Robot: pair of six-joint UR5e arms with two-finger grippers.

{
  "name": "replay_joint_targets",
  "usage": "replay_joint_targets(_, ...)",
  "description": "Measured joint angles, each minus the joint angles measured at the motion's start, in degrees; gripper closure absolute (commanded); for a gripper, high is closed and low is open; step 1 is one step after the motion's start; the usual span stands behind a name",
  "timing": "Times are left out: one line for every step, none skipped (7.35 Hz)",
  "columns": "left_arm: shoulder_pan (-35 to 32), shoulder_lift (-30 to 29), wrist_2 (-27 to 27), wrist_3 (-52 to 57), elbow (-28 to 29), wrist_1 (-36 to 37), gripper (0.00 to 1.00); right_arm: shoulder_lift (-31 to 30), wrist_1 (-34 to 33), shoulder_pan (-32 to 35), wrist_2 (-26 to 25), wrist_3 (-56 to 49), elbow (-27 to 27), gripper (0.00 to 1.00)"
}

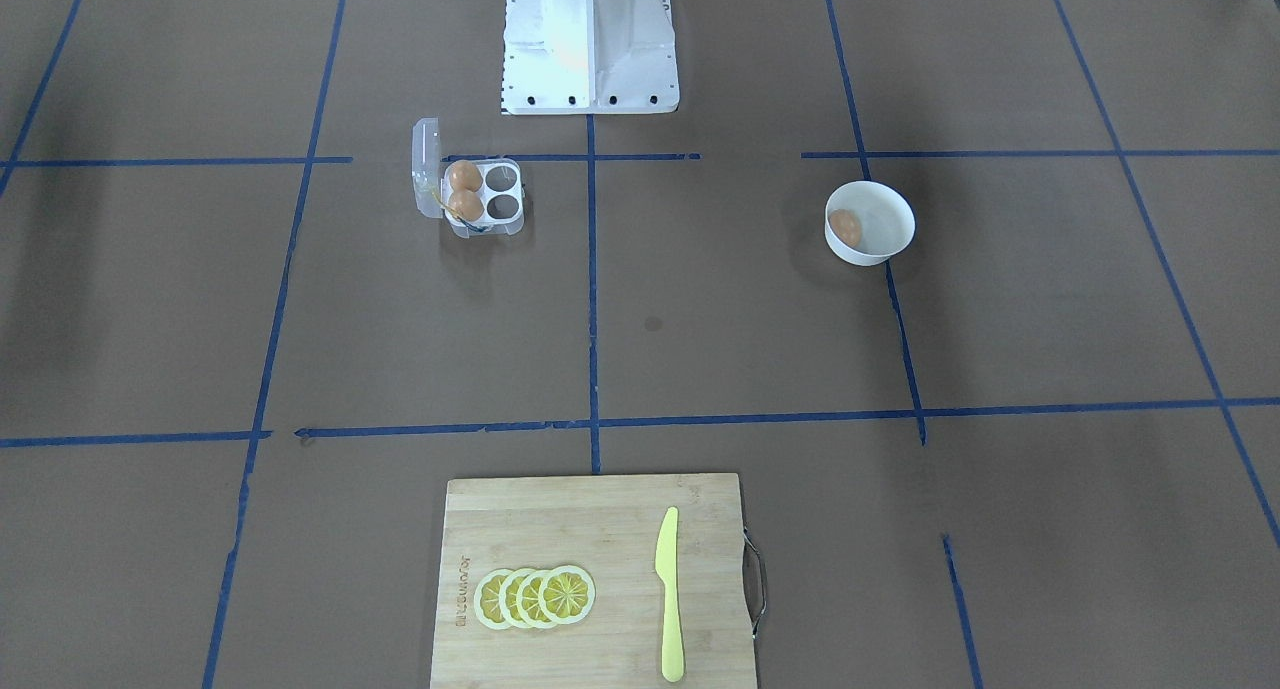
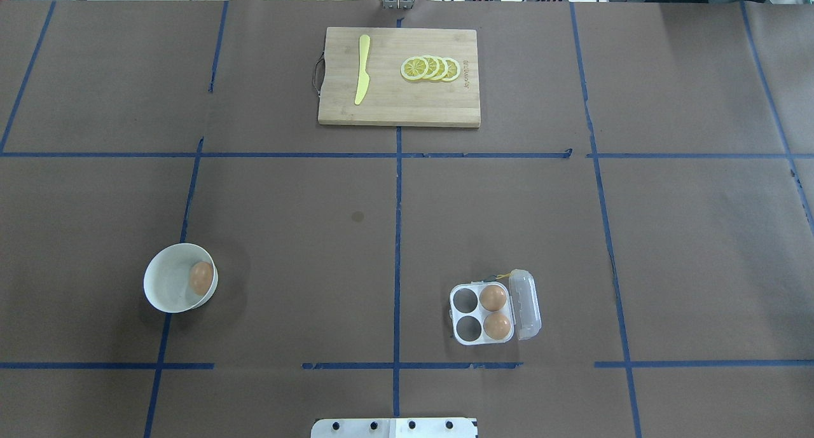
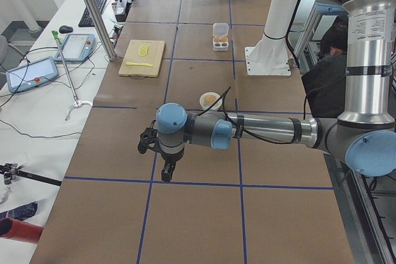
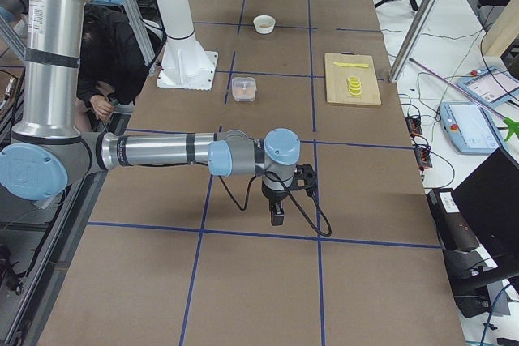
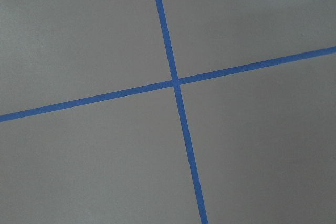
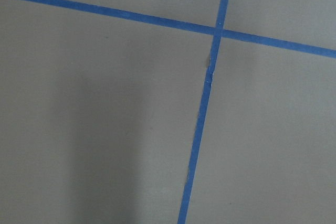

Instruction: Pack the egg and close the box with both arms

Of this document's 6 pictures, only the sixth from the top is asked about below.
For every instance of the blue tape strip crosswise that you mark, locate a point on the blue tape strip crosswise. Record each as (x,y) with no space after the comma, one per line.
(207,30)

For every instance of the blue tape strip lengthwise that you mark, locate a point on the blue tape strip lengthwise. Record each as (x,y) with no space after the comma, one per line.
(217,36)

